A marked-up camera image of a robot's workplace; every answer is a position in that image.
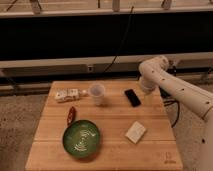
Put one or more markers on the wooden cutting board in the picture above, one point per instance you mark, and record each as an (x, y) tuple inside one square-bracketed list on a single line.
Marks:
[(155, 151)]

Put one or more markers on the green bowl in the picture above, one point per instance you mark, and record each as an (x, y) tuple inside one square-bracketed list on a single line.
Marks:
[(81, 139)]

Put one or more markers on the white wrapped packet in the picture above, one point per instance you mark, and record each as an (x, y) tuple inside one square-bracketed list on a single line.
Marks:
[(67, 95)]

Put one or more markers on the black eraser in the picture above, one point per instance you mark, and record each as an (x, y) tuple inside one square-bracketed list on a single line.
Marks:
[(132, 97)]

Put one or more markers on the white sponge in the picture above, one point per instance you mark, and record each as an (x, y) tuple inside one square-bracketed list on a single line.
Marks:
[(135, 132)]

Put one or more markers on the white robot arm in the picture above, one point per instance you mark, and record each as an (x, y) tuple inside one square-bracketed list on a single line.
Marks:
[(154, 73)]

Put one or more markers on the clear plastic cup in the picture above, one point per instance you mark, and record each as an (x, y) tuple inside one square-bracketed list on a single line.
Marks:
[(97, 93)]

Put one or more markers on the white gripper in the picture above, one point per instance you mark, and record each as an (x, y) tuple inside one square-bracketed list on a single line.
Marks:
[(146, 87)]

